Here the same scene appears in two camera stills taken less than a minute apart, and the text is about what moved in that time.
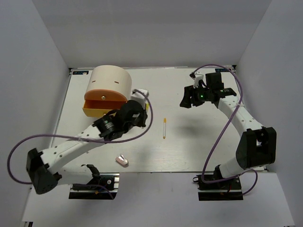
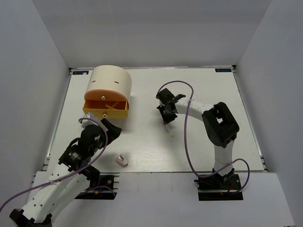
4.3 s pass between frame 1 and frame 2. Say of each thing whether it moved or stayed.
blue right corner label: stayed
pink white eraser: stayed
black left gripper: moved
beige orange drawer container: stayed
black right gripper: moved
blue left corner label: stayed
